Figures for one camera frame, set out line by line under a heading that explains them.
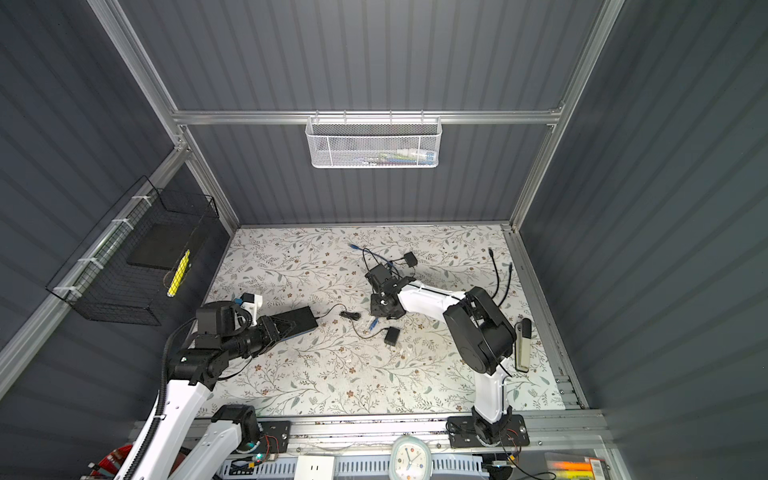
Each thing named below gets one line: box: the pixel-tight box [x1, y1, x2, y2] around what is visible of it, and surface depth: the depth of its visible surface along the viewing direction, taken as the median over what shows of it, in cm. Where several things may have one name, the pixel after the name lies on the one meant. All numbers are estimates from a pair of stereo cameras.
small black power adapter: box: [404, 251, 418, 268], surface depth 111 cm
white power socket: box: [294, 455, 336, 480], surface depth 68 cm
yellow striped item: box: [167, 249, 191, 298], surface depth 72 cm
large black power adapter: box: [317, 302, 401, 347], surface depth 92 cm
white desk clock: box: [389, 435, 432, 480], surface depth 70 cm
